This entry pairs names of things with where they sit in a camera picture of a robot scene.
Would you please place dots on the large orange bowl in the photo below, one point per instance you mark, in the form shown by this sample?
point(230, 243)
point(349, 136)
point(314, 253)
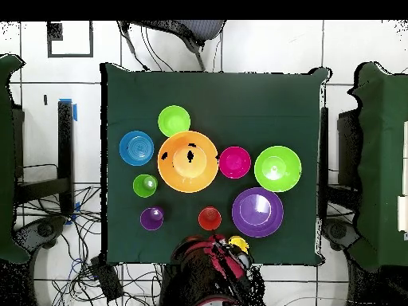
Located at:
point(188, 172)

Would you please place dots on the pink bowl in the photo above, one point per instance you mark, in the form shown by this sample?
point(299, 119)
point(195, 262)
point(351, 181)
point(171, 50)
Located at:
point(235, 162)

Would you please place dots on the orange cup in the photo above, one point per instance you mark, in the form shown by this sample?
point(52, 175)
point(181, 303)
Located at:
point(209, 219)

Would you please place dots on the small green bowl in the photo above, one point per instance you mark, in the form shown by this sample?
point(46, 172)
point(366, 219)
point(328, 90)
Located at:
point(174, 120)

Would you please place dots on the green cup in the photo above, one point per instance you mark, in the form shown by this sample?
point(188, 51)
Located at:
point(143, 188)

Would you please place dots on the purple bowl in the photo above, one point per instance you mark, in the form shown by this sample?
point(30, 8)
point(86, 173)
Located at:
point(257, 212)

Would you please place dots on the purple cup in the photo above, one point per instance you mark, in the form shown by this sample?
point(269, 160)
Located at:
point(152, 220)

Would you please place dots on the yellow cup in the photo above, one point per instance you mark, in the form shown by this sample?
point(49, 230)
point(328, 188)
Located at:
point(239, 241)

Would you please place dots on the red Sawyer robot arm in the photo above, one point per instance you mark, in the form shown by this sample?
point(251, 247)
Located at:
point(197, 274)

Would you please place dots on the dark green tablecloth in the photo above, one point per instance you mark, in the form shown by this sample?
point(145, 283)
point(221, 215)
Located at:
point(223, 102)

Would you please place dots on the blue bowl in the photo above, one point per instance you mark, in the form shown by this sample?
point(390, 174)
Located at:
point(136, 148)

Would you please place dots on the large green bowl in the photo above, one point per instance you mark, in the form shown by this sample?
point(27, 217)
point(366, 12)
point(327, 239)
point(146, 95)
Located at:
point(277, 169)

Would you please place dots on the grey office chair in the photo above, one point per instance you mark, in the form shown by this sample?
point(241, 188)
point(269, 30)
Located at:
point(204, 28)

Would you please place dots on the black chair base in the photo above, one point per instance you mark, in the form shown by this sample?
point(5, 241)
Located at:
point(44, 229)
point(338, 231)

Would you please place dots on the black power strip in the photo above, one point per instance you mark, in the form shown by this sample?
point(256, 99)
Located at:
point(106, 280)

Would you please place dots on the dark green cloth covered table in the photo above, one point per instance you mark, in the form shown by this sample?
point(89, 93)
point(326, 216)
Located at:
point(6, 159)
point(382, 159)

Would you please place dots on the black stand frame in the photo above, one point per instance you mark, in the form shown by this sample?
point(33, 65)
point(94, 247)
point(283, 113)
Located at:
point(349, 143)
point(65, 143)

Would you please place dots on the grey square floor frame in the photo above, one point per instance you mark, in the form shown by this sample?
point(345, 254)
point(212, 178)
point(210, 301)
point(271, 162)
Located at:
point(54, 32)

